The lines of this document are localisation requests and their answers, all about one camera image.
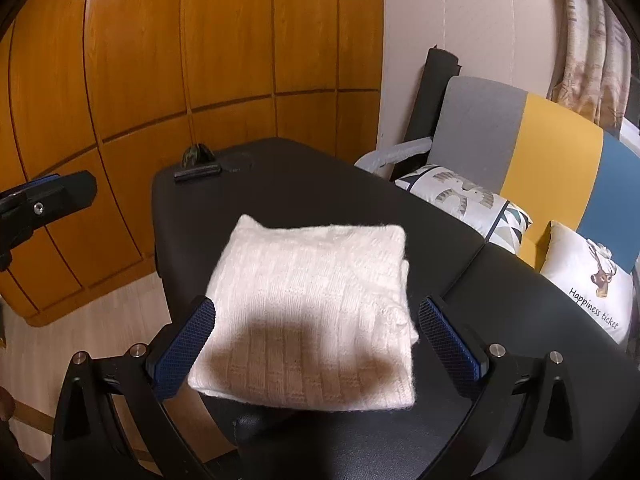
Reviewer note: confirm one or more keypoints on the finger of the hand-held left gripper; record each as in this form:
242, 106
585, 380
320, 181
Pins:
60, 197

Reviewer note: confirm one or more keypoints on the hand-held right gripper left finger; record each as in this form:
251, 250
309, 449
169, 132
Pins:
185, 345

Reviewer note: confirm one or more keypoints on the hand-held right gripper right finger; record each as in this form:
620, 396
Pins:
450, 345

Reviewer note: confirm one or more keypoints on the white knit sweater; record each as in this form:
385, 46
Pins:
310, 285

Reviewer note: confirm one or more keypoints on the black rectangular device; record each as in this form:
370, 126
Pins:
197, 172

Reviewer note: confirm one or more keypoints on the geometric print pillow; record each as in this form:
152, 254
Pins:
465, 200

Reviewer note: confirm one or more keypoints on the deer print white pillow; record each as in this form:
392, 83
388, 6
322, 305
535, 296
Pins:
580, 270

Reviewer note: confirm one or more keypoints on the orange wooden wardrobe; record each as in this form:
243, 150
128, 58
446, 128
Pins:
150, 60

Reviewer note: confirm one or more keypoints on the grey yellow blue sofa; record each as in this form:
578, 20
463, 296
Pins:
550, 160

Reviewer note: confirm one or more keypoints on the rolled black mat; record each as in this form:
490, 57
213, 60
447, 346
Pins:
435, 90

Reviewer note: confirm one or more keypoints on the floral beige curtain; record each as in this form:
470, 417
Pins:
585, 60

